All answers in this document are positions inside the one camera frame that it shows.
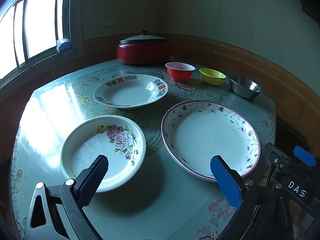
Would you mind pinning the floral tablecloth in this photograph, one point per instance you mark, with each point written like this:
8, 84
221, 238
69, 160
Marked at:
155, 205

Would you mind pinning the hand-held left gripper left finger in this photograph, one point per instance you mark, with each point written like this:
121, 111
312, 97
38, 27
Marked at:
92, 177

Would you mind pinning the red plastic bowl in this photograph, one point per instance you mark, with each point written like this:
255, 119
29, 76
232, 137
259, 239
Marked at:
180, 75

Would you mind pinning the stainless steel bowl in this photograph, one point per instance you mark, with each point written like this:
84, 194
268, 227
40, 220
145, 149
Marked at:
241, 90

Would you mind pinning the large plate with purple rim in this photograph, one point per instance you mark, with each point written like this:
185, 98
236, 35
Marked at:
207, 137

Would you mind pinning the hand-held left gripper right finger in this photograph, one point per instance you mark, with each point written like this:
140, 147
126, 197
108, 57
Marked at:
226, 180

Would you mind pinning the red pot with lid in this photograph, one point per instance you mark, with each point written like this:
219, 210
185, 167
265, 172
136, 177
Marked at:
140, 53

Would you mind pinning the small blue and white box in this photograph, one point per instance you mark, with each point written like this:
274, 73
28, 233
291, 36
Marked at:
63, 46

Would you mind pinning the white plate with rose print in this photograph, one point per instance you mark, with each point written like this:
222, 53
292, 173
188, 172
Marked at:
85, 150

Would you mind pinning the scalloped plate with red print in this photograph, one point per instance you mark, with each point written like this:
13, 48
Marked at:
130, 93

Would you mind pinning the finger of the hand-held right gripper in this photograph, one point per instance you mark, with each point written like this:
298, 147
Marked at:
303, 155
271, 151

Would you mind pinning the window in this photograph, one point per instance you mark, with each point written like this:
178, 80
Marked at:
37, 17

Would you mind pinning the white wall socket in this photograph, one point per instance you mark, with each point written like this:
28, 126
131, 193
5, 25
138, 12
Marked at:
108, 23

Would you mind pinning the yellow plastic bowl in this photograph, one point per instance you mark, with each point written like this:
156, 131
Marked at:
212, 80

